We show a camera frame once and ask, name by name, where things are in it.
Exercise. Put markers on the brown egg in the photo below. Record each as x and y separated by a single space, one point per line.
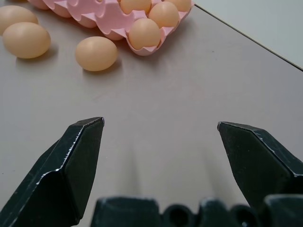
163 14
96 53
181 4
135 6
26 40
14 17
144 33

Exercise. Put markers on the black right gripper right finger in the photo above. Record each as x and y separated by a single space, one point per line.
258 163

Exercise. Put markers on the pink egg tray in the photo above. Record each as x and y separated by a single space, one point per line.
113 16

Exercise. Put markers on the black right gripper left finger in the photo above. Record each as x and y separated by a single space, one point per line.
59 175

